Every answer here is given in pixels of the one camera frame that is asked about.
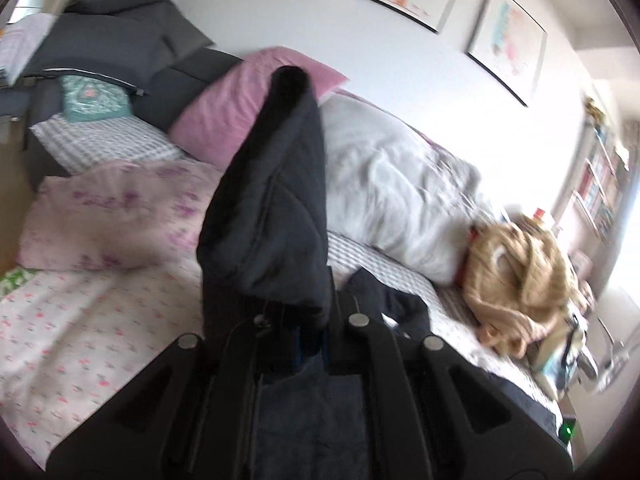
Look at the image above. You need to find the teal patterned cushion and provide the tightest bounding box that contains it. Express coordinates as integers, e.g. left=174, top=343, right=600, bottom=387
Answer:
left=59, top=75, right=136, bottom=123

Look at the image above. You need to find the dark grey headboard cushion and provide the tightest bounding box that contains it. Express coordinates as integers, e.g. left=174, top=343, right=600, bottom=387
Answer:
left=134, top=47, right=246, bottom=131

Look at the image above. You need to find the bookshelf with books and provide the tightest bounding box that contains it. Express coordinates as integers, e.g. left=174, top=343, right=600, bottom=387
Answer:
left=550, top=85, right=636, bottom=261

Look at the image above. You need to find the cherry print blanket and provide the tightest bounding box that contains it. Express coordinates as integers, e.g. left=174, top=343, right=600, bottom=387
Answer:
left=0, top=265, right=211, bottom=466

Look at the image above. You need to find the white office chair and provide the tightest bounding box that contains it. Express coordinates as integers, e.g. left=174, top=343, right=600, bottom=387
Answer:
left=580, top=310, right=636, bottom=396

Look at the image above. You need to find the grey checked pillow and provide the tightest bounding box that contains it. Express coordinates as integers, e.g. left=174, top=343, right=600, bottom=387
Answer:
left=29, top=112, right=188, bottom=176

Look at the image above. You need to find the pink floral pillow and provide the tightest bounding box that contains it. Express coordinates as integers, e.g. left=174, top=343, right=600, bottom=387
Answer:
left=17, top=160, right=226, bottom=273

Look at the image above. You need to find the white pillow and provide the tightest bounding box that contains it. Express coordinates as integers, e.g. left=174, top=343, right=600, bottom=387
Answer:
left=320, top=94, right=501, bottom=288

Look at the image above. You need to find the green patterned cloth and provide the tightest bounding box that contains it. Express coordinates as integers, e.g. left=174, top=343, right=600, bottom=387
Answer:
left=0, top=267, right=37, bottom=302

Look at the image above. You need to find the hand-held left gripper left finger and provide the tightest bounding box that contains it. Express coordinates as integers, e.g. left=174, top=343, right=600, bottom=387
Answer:
left=47, top=310, right=307, bottom=480

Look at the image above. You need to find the dark device with green light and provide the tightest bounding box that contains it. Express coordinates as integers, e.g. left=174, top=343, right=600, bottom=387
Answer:
left=559, top=414, right=579, bottom=449

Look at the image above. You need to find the cream tote bag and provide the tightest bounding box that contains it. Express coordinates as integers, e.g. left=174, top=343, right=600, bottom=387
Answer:
left=532, top=305, right=596, bottom=401

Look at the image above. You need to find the black quilted jacket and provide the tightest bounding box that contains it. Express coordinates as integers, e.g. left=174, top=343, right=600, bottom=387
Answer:
left=196, top=66, right=563, bottom=480

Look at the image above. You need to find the wooden bedside cabinet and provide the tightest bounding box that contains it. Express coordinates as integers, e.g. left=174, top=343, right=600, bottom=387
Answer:
left=0, top=110, right=37, bottom=271

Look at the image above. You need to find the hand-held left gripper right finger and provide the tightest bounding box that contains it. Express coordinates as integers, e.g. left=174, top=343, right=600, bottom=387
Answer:
left=326, top=292, right=574, bottom=480

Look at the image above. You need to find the tan knitted blanket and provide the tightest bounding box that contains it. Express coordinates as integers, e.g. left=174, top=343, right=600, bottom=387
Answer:
left=462, top=212, right=596, bottom=361

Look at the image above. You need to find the framed pastel wall picture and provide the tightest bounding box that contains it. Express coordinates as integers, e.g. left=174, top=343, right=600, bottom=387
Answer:
left=465, top=0, right=548, bottom=108

